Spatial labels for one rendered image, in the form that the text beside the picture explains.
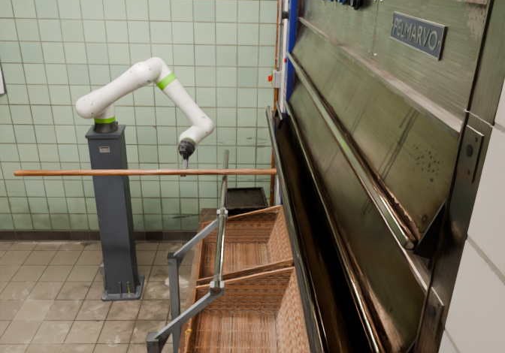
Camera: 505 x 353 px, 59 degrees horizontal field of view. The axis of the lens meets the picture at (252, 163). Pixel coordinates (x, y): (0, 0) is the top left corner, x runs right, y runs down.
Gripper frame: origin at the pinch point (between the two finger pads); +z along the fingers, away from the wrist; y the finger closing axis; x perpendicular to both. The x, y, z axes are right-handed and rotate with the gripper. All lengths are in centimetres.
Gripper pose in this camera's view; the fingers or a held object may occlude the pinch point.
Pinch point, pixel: (182, 163)
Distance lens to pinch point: 233.6
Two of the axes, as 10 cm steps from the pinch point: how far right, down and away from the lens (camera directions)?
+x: -10.0, 0.0, -0.5
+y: -0.2, 9.2, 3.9
